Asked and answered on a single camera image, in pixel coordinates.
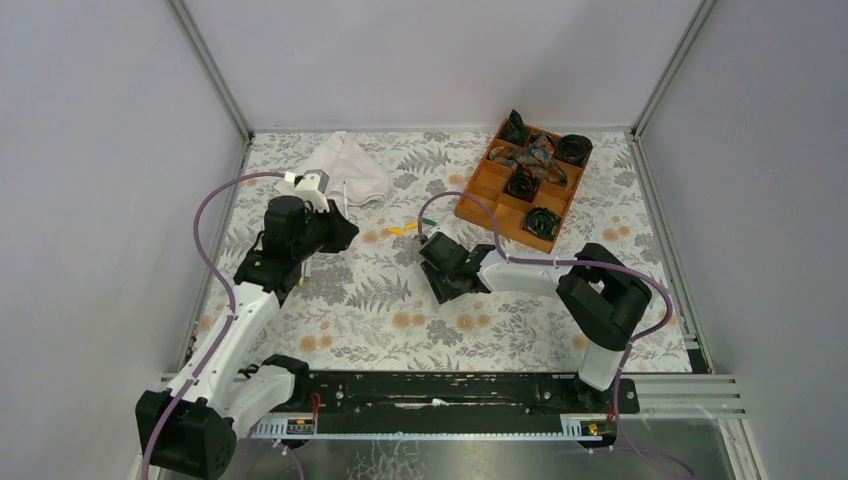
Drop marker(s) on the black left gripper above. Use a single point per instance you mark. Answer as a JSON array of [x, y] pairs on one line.
[[332, 228]]

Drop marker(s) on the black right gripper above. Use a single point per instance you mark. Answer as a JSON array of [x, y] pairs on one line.
[[436, 258]]

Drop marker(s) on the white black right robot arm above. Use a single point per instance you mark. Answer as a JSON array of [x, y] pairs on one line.
[[606, 300]]

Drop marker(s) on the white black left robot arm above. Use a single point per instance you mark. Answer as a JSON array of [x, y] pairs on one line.
[[193, 425]]

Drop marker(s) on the white crumpled cloth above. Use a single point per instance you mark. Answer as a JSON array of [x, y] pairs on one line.
[[342, 158]]

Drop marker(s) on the dark rolled fabric front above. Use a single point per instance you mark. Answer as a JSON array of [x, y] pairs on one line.
[[542, 222]]

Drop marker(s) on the dark rolled fabric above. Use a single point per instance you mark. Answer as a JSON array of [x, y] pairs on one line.
[[574, 149], [522, 184], [542, 222]]

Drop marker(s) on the dark rolled fabric centre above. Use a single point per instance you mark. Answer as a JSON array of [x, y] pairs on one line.
[[522, 184]]

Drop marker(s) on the wooden compartment tray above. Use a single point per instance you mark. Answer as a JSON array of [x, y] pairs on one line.
[[486, 205]]

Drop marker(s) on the patterned fabric strip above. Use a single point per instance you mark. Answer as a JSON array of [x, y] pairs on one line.
[[537, 158]]

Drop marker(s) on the dark folded fabric back left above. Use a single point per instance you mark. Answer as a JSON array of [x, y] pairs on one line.
[[514, 130]]

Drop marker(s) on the dark rolled fabric back right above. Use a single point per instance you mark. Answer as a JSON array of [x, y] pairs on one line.
[[574, 149]]

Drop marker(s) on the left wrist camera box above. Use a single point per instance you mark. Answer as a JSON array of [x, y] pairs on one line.
[[310, 187]]

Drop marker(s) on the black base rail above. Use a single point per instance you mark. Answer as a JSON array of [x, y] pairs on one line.
[[350, 405]]

